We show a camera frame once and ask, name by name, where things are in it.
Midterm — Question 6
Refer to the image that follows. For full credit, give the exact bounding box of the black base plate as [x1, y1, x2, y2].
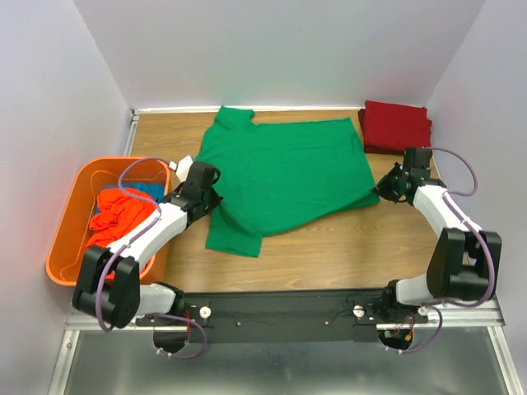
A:
[133, 288, 429, 345]

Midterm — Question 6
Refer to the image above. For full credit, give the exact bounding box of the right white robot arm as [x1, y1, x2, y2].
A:
[373, 147, 502, 323]

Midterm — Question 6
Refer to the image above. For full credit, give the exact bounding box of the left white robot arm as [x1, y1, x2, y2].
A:
[72, 156, 222, 332]

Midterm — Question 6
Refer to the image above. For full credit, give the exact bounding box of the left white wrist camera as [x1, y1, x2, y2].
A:
[168, 155, 194, 182]

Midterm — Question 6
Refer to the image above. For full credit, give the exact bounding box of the blue t shirt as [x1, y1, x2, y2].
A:
[94, 183, 165, 215]

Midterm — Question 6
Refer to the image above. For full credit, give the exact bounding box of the green t shirt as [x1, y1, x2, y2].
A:
[196, 107, 380, 258]

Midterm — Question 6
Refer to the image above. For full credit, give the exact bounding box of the orange t shirt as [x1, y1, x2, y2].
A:
[86, 186, 155, 248]

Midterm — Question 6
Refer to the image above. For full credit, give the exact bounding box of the orange plastic basket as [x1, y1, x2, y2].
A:
[46, 156, 171, 287]

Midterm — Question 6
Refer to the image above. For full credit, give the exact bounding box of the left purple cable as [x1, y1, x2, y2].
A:
[94, 158, 208, 360]

